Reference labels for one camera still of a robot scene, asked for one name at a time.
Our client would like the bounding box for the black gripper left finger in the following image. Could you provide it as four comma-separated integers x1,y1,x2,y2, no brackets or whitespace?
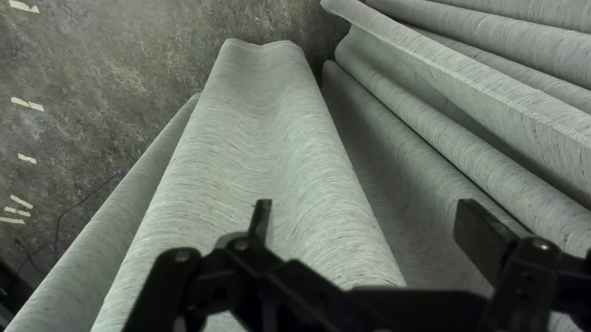
122,197,348,332

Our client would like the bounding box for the grey woven fabric curtain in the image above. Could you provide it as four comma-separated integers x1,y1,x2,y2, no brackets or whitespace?
2,0,591,332

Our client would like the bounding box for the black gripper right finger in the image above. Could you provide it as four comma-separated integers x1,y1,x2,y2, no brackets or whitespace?
453,197,591,332

